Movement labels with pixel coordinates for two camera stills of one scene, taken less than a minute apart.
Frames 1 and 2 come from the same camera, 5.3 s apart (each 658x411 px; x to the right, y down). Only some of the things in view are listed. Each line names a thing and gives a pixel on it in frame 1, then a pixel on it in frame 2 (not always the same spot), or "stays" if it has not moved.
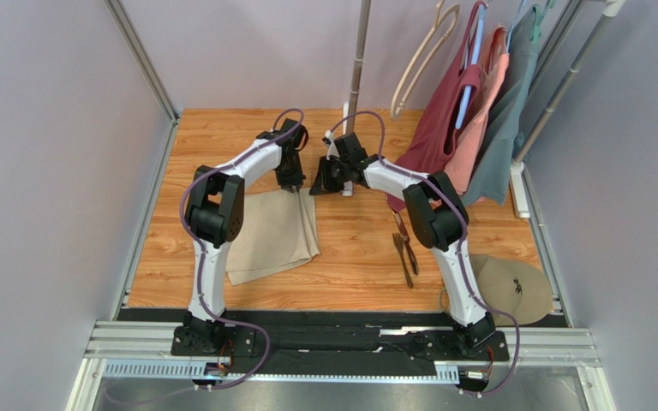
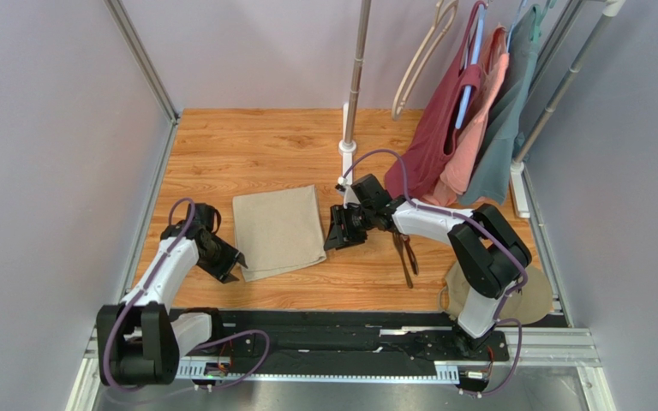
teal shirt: [508, 139] stays
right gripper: [326, 175] → [341, 226]
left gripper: [289, 182] → [230, 254]
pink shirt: [460, 174] stays
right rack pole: [611, 9] stays
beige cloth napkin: [278, 229] stays
